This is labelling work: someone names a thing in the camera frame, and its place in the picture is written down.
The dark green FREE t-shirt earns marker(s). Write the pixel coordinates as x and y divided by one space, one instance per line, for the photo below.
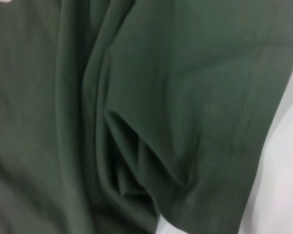
136 97

